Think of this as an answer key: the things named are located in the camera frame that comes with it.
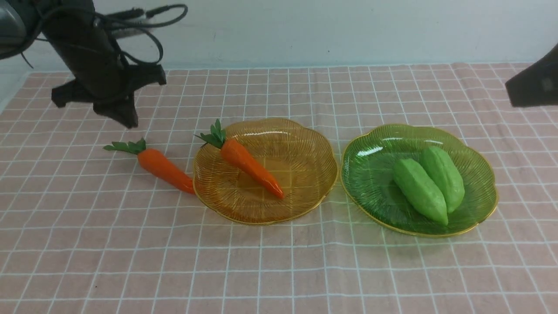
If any orange toy carrot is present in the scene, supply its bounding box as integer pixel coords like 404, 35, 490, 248
194, 119, 285, 199
103, 137, 195, 195

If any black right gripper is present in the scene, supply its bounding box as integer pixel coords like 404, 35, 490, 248
505, 45, 558, 108

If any green toy gourd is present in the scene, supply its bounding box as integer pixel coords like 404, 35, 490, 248
393, 159, 449, 226
420, 146, 466, 214

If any green ribbed plastic plate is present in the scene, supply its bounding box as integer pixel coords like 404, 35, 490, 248
341, 124, 500, 238

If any black camera cable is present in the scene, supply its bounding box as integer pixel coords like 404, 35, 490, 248
17, 3, 189, 70

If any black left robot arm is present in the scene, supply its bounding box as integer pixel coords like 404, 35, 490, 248
37, 4, 167, 129

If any amber ribbed plastic plate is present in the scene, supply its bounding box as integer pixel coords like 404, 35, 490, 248
193, 118, 339, 225

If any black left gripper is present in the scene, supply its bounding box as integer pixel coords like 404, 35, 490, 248
51, 27, 167, 129

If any pink checkered tablecloth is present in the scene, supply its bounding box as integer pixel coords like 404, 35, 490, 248
0, 64, 557, 314

